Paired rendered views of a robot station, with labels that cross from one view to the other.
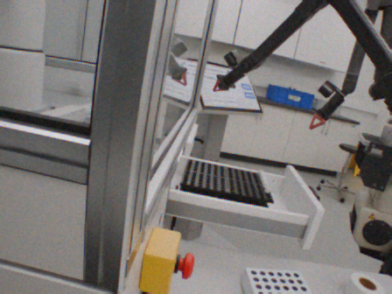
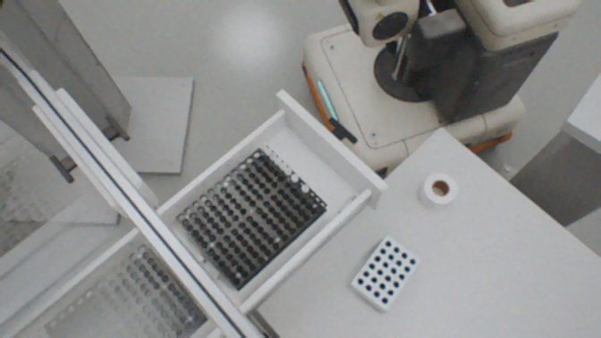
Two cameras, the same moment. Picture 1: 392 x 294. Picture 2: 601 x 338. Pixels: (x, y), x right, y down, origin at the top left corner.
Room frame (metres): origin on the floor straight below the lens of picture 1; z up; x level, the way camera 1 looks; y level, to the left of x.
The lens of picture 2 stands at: (0.40, 0.02, 1.71)
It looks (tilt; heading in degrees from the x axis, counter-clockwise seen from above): 67 degrees down; 320
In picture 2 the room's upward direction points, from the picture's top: 4 degrees counter-clockwise
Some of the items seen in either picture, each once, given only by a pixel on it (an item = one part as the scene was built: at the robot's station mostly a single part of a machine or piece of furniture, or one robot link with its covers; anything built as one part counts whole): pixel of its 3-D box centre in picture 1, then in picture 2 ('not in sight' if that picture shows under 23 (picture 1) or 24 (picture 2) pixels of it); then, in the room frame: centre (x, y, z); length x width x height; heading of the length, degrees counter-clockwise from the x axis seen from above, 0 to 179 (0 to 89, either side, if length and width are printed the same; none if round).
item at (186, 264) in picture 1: (184, 265); not in sight; (0.34, -0.01, 0.88); 0.04 x 0.03 x 0.04; 179
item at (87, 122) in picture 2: (190, 145); (107, 147); (0.98, 0.03, 0.87); 0.29 x 0.02 x 0.11; 179
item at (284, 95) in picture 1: (289, 96); not in sight; (4.05, -1.16, 1.01); 0.61 x 0.41 x 0.22; 96
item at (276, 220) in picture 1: (220, 190); (249, 220); (0.67, -0.08, 0.86); 0.40 x 0.26 x 0.06; 89
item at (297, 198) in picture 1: (296, 201); (328, 149); (0.67, -0.29, 0.87); 0.29 x 0.02 x 0.11; 179
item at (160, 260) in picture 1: (162, 261); not in sight; (0.34, 0.02, 0.88); 0.07 x 0.05 x 0.07; 179
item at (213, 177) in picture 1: (224, 189); (253, 216); (0.67, -0.09, 0.87); 0.22 x 0.18 x 0.06; 89
